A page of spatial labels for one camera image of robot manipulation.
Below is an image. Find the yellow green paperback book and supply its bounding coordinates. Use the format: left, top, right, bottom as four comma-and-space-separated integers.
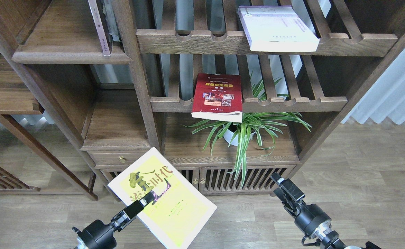
108, 148, 217, 249

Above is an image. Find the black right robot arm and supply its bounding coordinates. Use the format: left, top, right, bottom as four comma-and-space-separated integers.
271, 172, 358, 249

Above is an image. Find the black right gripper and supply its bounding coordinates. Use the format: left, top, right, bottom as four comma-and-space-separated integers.
271, 172, 332, 240

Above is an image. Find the dark wooden bookshelf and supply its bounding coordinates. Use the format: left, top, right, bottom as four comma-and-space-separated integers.
0, 0, 405, 194

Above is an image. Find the green spider plant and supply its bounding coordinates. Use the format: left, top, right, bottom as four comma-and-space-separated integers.
185, 78, 312, 189

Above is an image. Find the white pleated curtain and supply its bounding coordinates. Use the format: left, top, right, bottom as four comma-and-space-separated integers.
342, 48, 405, 125

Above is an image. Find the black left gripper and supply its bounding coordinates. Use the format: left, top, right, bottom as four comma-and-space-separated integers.
72, 191, 155, 249

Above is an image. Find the white plant pot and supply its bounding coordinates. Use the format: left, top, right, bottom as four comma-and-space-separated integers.
223, 125, 256, 146

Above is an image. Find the thin upright pink book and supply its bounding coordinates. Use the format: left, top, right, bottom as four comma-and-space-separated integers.
88, 0, 112, 56

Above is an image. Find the grey upright book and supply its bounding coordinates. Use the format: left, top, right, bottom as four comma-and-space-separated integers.
102, 0, 121, 42

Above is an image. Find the red paperback book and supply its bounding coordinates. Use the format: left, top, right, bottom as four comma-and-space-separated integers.
192, 73, 242, 123

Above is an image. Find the brass drawer knob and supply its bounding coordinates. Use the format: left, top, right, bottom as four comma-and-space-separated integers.
118, 156, 126, 164

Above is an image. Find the white purple paperback book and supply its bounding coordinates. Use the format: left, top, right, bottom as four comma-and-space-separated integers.
238, 5, 320, 53

